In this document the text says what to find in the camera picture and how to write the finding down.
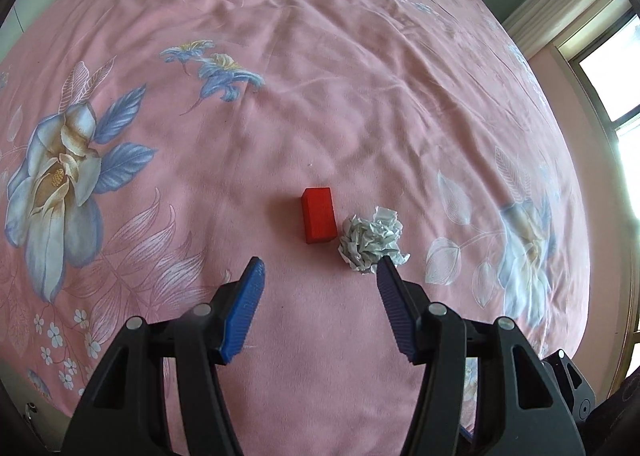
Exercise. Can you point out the pink floral bedsheet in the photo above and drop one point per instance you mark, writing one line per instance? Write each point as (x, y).
(350, 85)

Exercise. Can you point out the window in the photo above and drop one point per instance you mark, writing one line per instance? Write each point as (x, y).
(612, 80)

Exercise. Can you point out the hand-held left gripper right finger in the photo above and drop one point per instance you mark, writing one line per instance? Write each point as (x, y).
(397, 316)

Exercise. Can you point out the red block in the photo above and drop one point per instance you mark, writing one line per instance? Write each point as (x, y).
(319, 216)

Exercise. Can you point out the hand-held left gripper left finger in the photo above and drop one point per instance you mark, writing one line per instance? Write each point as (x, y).
(242, 316)

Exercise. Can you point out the white paper ball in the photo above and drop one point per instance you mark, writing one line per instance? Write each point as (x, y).
(372, 241)

